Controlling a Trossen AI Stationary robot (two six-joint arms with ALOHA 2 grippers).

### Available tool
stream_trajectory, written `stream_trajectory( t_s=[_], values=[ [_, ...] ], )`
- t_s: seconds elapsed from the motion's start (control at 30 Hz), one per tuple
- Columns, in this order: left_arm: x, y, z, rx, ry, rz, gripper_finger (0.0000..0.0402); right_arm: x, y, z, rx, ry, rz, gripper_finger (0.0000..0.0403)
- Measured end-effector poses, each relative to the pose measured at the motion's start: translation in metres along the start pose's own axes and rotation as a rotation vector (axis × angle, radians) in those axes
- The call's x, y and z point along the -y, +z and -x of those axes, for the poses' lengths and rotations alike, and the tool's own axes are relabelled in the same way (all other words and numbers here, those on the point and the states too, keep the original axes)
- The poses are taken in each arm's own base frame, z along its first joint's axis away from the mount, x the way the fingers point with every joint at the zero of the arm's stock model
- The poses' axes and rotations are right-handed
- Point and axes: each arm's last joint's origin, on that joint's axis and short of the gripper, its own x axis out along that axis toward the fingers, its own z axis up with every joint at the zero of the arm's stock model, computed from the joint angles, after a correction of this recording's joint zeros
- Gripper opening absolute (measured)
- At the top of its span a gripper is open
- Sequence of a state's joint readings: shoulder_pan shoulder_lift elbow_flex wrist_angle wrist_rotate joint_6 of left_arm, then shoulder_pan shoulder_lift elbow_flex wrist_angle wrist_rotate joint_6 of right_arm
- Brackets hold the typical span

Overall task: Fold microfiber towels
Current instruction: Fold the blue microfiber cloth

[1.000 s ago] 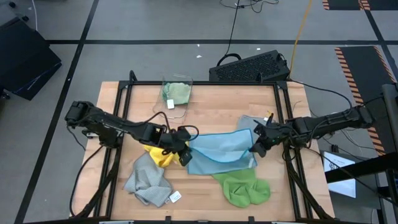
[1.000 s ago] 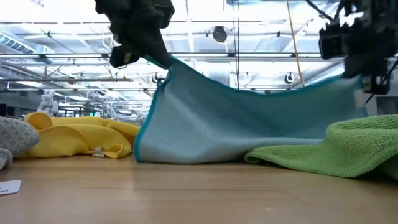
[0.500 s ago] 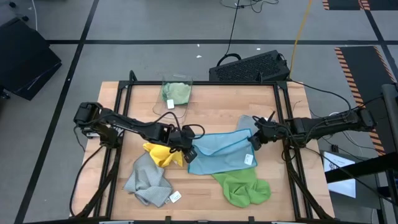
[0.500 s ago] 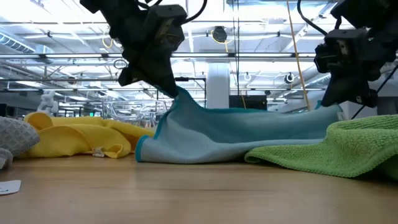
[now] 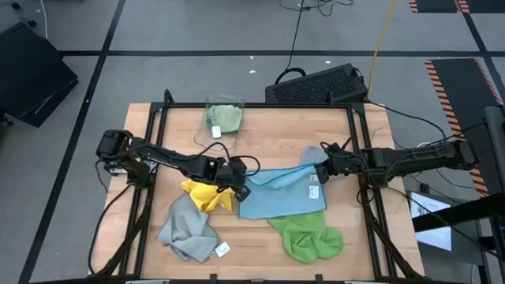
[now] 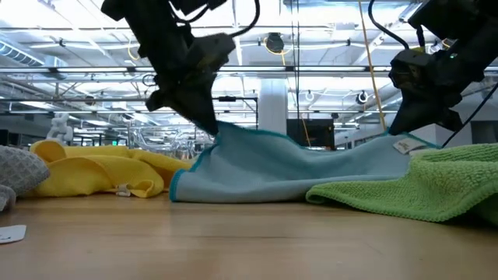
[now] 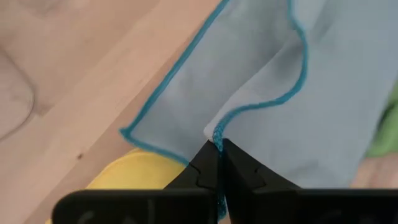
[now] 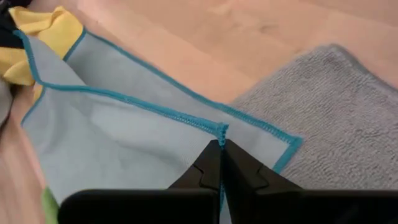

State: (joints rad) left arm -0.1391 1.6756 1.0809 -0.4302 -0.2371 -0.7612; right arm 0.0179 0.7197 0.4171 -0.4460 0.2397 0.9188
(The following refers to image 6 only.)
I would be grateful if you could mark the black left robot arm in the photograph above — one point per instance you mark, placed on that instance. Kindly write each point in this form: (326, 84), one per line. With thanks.
(128, 11)

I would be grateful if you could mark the grey waffle-weave towel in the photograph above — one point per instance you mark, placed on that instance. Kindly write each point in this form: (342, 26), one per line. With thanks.
(19, 167)

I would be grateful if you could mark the yellow microfiber towel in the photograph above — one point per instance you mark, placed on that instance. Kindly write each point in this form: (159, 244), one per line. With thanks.
(97, 171)

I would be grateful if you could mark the light blue microfiber towel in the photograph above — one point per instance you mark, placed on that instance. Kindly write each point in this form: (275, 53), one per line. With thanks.
(272, 167)

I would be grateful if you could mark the clear plastic bin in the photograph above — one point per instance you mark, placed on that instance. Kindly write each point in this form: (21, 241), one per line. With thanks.
(171, 144)

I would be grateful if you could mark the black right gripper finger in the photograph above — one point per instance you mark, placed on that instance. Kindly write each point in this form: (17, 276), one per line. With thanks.
(420, 116)

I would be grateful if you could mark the white robot figure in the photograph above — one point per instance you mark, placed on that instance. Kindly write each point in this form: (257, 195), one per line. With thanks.
(60, 128)

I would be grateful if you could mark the white pillar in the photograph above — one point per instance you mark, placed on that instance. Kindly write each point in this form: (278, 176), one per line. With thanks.
(272, 105)

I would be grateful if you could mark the bright green microfiber towel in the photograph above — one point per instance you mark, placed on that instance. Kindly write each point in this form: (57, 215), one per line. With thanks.
(428, 183)

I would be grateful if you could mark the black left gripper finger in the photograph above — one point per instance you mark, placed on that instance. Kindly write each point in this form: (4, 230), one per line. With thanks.
(202, 109)

